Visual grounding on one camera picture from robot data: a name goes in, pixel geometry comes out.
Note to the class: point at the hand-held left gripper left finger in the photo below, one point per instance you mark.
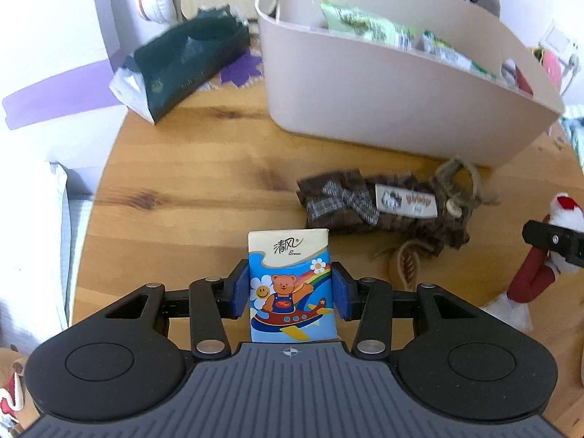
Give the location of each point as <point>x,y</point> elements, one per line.
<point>239,289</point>

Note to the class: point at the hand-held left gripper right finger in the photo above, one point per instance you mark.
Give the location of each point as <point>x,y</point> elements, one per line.
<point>342,289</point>

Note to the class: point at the white cat plush toy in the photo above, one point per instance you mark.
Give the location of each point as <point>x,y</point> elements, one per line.
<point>534,278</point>

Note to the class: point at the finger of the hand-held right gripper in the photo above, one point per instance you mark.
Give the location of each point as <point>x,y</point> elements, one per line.
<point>554,239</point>

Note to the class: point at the cream and pink plush toy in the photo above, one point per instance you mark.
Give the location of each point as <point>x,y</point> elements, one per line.
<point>11,397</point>

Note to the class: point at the burger shaped toy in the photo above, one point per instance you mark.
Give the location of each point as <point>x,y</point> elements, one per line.
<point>550,70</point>

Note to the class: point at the white wall socket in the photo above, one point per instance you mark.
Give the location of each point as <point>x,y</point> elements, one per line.
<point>559,41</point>

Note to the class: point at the brown plaid pouch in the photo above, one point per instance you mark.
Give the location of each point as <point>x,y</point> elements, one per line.
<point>346,200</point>

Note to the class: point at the dark green tissue pack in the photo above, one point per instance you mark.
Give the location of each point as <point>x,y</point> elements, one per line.
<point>187,66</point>

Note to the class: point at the white and green snack packet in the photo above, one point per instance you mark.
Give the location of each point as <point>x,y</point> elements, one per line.
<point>449,52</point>

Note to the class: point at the brown hair clip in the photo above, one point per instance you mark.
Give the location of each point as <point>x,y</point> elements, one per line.
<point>461,178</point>

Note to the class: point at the purple flower mat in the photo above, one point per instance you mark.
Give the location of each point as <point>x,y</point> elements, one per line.
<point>242,70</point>

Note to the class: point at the cartoon pocket tissue pack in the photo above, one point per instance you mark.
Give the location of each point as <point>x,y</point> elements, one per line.
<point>289,283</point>

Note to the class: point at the white printed pillow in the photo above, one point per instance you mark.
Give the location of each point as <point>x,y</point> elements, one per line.
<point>27,246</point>

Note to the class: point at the beige plastic storage bin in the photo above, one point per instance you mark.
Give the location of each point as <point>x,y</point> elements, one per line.
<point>365,91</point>

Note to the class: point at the round wooden desk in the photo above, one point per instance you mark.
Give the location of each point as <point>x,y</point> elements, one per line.
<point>182,169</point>

